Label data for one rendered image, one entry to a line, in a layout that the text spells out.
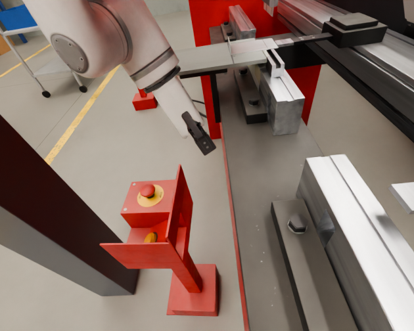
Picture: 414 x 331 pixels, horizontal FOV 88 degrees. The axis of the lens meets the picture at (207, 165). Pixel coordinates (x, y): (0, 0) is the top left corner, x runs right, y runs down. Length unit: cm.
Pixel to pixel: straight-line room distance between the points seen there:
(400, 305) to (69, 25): 43
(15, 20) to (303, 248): 372
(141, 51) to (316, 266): 39
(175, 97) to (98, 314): 124
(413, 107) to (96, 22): 57
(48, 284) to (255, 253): 144
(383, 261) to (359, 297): 5
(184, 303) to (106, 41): 105
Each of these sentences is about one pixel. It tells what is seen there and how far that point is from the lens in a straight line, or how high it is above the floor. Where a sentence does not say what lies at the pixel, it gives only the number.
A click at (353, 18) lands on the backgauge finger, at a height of 103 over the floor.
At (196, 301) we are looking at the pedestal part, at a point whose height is 12.
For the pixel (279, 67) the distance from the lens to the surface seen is 60.
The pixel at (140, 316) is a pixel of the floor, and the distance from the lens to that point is 133.
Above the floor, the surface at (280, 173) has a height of 87.
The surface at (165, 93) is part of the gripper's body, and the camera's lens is 36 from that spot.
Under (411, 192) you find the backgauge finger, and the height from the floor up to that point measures 100.
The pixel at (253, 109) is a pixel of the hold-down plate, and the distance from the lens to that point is 60.
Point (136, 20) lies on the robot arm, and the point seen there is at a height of 116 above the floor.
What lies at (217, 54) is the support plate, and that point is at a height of 100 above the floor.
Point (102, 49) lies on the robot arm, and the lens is 31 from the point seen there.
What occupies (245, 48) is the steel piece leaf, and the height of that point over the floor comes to 100.
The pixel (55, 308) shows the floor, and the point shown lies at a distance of 158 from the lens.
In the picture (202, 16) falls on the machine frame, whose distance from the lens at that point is 154.
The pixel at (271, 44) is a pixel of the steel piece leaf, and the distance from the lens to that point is 72.
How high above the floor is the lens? 122
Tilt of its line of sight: 45 degrees down
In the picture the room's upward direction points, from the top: 11 degrees counter-clockwise
